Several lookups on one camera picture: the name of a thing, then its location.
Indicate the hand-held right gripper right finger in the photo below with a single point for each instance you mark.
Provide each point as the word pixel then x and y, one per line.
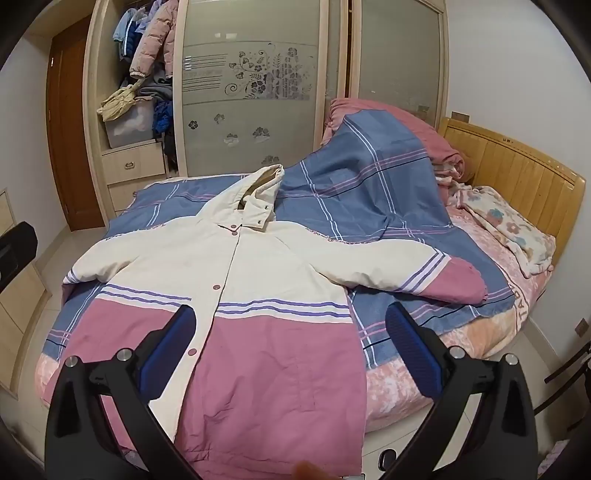
pixel 413 350

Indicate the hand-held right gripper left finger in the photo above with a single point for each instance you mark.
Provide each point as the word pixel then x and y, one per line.
pixel 171 341

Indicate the cream and pink hooded jacket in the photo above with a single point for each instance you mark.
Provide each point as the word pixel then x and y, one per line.
pixel 258 295

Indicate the pile of dark clothes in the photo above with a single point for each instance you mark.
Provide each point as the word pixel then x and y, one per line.
pixel 159 110

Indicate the wardrobe drawer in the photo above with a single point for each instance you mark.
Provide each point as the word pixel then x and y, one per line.
pixel 127 194
pixel 133 161

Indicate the brown wooden door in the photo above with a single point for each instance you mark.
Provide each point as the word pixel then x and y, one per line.
pixel 69 134

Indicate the floral fleece blanket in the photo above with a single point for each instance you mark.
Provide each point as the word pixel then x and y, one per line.
pixel 508 226

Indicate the blue plaid duvet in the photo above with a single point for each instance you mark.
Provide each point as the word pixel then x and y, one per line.
pixel 369 184

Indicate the clear plastic storage box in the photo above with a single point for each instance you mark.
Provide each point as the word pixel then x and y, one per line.
pixel 128 123

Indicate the beige cloth bag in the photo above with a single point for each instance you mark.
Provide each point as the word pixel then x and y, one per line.
pixel 117 102

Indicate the wooden headboard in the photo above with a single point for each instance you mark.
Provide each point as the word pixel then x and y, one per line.
pixel 517 184

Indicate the cream wardrobe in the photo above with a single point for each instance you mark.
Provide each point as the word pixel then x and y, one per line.
pixel 138 92

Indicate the pink quilt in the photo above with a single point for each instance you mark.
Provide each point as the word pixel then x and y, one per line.
pixel 434 138

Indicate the blue hanging jacket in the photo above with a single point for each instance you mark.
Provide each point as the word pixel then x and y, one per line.
pixel 134 39

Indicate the light blue hanging garment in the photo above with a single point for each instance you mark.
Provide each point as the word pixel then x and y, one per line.
pixel 122 30

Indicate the pink hanging puffer jacket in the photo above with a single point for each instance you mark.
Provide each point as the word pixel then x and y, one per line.
pixel 154 41

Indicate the frosted floral sliding door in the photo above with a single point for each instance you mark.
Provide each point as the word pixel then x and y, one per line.
pixel 251 87

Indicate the frosted plain sliding door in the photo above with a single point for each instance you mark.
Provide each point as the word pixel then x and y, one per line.
pixel 399 60

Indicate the black chair frame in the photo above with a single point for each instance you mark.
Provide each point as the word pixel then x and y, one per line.
pixel 563 383

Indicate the wall socket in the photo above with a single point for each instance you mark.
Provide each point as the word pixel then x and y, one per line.
pixel 582 327

